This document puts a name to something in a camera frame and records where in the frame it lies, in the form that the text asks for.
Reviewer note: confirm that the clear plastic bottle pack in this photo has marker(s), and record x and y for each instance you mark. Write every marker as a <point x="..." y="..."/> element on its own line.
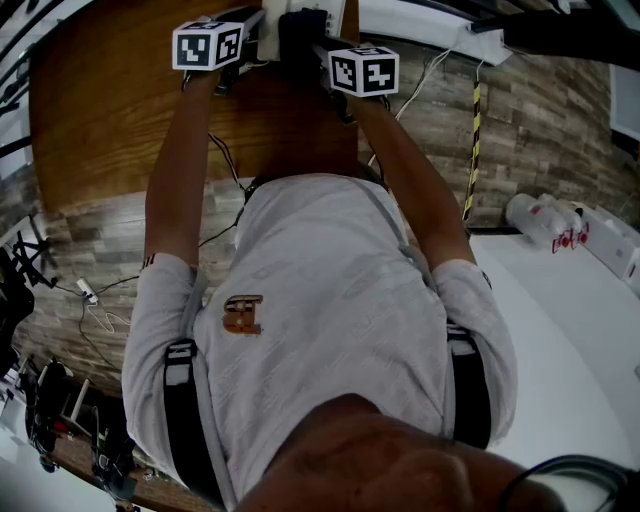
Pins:
<point x="540" y="216"/>

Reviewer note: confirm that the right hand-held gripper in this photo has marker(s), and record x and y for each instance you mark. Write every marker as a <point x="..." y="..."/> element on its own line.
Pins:
<point x="364" y="71"/>

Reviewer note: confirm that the yellow black striped tape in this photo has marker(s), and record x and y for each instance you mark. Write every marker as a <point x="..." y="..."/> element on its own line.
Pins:
<point x="474" y="150"/>

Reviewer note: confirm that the black stand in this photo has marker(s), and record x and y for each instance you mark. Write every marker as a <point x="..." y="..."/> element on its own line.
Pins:
<point x="15" y="295"/>

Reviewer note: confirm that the white power strip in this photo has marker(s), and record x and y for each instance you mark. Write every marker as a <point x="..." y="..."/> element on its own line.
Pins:
<point x="87" y="291"/>

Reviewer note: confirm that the black equipment bar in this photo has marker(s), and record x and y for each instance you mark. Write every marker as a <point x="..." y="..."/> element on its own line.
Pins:
<point x="565" y="30"/>

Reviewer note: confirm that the white box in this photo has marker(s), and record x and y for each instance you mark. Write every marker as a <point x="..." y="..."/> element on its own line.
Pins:
<point x="607" y="240"/>

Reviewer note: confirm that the person's face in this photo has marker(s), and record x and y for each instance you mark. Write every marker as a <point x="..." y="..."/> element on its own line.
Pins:
<point x="380" y="460"/>

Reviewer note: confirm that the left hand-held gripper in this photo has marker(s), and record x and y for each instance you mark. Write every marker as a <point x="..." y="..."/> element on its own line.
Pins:
<point x="206" y="46"/>

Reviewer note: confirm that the person's right forearm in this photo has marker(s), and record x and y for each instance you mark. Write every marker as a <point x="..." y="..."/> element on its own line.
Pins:
<point x="410" y="170"/>

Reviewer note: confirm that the person's left forearm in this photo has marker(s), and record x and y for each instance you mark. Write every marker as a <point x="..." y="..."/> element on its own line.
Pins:
<point x="177" y="165"/>

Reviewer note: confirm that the person's white t-shirt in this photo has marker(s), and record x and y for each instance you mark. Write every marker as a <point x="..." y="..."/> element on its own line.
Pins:
<point x="325" y="270"/>

